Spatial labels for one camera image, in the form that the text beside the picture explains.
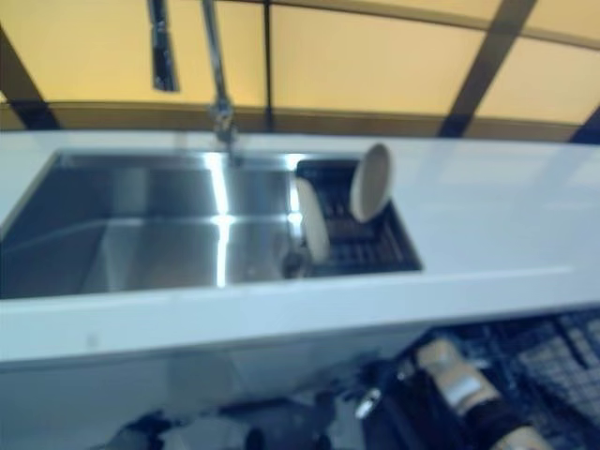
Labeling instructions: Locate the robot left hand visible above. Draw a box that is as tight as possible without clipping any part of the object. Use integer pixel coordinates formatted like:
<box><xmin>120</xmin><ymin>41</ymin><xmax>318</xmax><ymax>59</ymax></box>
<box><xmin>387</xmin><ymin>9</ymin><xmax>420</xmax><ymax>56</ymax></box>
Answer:
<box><xmin>115</xmin><ymin>411</ymin><xmax>175</xmax><ymax>450</ymax></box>

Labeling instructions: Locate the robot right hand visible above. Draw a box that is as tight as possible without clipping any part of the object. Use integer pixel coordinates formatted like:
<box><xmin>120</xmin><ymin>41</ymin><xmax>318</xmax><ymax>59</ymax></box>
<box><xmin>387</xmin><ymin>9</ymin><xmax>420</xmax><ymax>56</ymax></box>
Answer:
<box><xmin>397</xmin><ymin>337</ymin><xmax>470</xmax><ymax>391</ymax></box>

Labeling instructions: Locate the cream ceramic plate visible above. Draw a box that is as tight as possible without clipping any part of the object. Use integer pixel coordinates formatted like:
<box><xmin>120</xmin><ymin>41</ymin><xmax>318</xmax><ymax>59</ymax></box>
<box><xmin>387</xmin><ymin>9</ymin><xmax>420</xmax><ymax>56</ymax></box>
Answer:
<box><xmin>293</xmin><ymin>177</ymin><xmax>332</xmax><ymax>262</ymax></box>
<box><xmin>351</xmin><ymin>142</ymin><xmax>396</xmax><ymax>224</ymax></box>

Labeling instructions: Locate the white cabinet door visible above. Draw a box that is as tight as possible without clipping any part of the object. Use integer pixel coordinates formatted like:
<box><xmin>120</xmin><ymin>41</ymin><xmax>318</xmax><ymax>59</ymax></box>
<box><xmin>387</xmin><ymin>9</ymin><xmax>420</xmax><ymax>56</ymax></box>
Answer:
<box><xmin>168</xmin><ymin>335</ymin><xmax>413</xmax><ymax>423</ymax></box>
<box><xmin>0</xmin><ymin>360</ymin><xmax>179</xmax><ymax>450</ymax></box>

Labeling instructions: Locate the black dish drainer rack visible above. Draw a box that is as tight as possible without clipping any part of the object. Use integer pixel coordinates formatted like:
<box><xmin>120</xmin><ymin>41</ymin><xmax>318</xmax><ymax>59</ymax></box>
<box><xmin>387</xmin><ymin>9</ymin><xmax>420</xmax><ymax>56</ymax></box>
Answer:
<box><xmin>293</xmin><ymin>157</ymin><xmax>424</xmax><ymax>278</ymax></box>

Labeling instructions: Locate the stainless steel sink basin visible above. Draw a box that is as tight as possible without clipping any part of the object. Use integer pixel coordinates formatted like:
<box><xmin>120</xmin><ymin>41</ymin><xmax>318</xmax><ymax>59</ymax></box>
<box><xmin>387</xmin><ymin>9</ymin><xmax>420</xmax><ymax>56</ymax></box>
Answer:
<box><xmin>0</xmin><ymin>148</ymin><xmax>424</xmax><ymax>301</ymax></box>

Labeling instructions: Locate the chrome pull-down faucet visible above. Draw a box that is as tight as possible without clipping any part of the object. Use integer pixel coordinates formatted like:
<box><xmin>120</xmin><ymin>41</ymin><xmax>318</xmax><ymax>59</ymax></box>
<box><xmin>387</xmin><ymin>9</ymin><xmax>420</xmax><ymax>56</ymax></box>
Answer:
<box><xmin>146</xmin><ymin>0</ymin><xmax>246</xmax><ymax>167</ymax></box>

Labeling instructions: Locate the black wire dishwasher rack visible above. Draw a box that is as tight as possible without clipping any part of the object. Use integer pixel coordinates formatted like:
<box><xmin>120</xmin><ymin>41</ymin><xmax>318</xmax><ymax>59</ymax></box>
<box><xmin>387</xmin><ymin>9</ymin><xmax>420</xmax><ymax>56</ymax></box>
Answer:
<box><xmin>461</xmin><ymin>307</ymin><xmax>600</xmax><ymax>450</ymax></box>

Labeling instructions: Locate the dark metal window frame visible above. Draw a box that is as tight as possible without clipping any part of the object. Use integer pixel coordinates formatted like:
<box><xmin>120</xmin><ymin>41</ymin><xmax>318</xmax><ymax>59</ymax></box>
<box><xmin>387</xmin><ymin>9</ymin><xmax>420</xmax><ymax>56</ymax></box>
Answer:
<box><xmin>0</xmin><ymin>0</ymin><xmax>600</xmax><ymax>144</ymax></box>

